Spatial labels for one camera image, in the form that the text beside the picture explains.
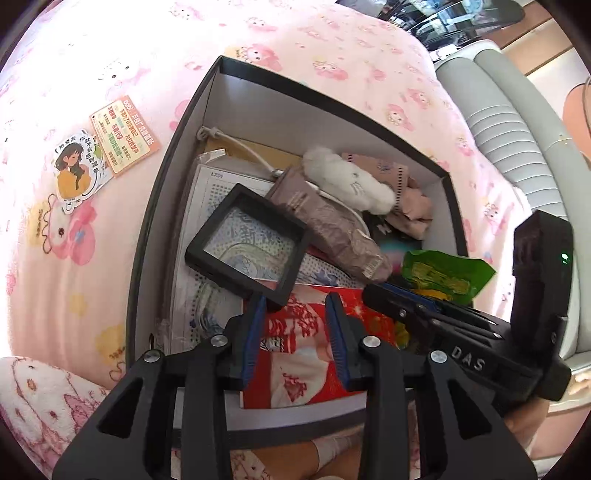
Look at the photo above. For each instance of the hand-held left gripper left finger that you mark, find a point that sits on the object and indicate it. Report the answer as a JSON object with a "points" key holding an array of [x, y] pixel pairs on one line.
{"points": [[256, 341]]}

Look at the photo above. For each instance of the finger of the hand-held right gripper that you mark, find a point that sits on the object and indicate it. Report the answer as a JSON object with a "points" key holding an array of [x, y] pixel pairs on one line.
{"points": [[434, 307], [401, 314]]}

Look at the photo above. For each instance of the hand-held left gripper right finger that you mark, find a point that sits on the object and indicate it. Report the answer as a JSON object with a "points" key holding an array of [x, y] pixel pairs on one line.
{"points": [[333, 341]]}

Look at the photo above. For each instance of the green corn snack packet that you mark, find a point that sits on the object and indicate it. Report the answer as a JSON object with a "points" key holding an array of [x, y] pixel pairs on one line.
{"points": [[438, 272]]}

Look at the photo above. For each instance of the red card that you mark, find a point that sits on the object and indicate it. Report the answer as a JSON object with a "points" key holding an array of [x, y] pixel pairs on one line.
{"points": [[364, 314]]}

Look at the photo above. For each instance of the red paper-cut packet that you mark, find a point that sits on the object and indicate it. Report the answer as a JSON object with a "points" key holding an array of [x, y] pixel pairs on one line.
{"points": [[295, 383]]}

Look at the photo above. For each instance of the black square frame case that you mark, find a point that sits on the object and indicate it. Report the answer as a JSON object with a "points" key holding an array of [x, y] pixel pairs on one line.
{"points": [[203, 249]]}

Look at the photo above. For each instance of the brown sachet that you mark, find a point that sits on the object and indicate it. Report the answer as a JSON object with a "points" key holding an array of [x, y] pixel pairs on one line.
{"points": [[332, 226]]}

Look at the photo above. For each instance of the black cardboard box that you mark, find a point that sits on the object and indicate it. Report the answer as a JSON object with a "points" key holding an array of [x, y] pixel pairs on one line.
{"points": [[277, 115]]}

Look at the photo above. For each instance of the person's right hand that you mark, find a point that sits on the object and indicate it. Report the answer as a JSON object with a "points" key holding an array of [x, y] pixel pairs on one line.
{"points": [[528, 422]]}

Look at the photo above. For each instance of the pink cloth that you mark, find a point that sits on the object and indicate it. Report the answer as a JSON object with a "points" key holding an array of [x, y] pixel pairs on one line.
{"points": [[411, 207]]}

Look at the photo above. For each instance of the white sock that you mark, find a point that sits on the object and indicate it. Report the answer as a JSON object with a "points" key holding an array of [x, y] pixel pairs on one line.
{"points": [[332, 450]]}

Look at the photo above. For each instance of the person's bare leg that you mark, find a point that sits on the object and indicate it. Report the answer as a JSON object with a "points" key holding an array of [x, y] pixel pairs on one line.
{"points": [[286, 461]]}

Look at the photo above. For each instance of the white plush toy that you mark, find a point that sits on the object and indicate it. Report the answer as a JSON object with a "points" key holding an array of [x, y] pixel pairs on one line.
{"points": [[341, 180]]}

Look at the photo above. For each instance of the printed dotted art sheet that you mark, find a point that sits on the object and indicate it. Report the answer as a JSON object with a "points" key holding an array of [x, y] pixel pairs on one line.
{"points": [[207, 184]]}

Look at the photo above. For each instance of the grey padded headboard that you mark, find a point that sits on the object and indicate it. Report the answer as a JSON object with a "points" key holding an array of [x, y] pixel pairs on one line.
{"points": [[508, 120]]}

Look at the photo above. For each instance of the flat tan box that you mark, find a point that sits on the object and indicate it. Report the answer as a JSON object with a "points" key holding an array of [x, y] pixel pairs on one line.
{"points": [[277, 154]]}

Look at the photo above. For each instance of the white smartwatch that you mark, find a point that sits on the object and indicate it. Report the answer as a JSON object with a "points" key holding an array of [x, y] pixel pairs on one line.
{"points": [[249, 152]]}

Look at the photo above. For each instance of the pink printed bedsheet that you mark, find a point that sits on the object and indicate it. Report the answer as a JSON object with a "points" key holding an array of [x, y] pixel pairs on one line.
{"points": [[69, 286]]}

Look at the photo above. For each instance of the pink fleece pajamas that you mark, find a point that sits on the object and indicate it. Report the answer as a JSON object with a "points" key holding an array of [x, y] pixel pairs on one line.
{"points": [[41, 406]]}

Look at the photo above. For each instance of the orange printed card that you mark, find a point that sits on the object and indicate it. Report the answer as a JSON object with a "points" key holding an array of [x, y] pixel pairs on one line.
{"points": [[124, 134]]}

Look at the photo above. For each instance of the cartoon girl sticker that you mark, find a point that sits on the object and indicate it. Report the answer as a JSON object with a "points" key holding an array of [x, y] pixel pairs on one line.
{"points": [[76, 170]]}

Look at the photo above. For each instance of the white charger plug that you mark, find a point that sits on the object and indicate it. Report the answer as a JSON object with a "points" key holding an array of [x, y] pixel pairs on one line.
{"points": [[443, 53]]}

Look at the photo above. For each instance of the black glass display shelf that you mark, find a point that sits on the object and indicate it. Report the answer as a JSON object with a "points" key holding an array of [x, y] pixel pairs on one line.
{"points": [[438, 18]]}

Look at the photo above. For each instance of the round pink wall panel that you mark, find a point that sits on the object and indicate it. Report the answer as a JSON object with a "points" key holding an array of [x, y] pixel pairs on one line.
{"points": [[579, 120]]}

